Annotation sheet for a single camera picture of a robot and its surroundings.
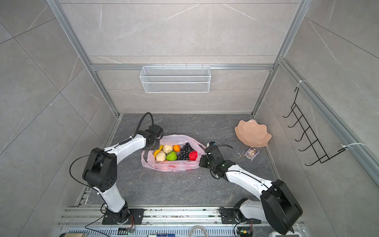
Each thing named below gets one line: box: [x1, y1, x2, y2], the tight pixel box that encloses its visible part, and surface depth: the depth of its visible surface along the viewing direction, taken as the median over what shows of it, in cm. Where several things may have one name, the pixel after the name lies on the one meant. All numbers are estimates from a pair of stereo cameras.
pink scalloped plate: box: [234, 118, 272, 148], surface depth 108 cm
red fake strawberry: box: [188, 150, 198, 161], surface depth 91 cm
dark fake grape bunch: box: [177, 142, 195, 160], surface depth 95 cm
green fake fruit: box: [165, 151, 178, 161], surface depth 92 cm
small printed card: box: [243, 146, 260, 162], surface depth 97 cm
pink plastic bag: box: [140, 134, 207, 172], surface depth 90 cm
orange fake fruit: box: [173, 144, 182, 153], surface depth 97 cm
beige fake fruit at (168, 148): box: [162, 144, 174, 154], surface depth 95 cm
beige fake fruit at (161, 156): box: [155, 150, 167, 162], surface depth 92 cm
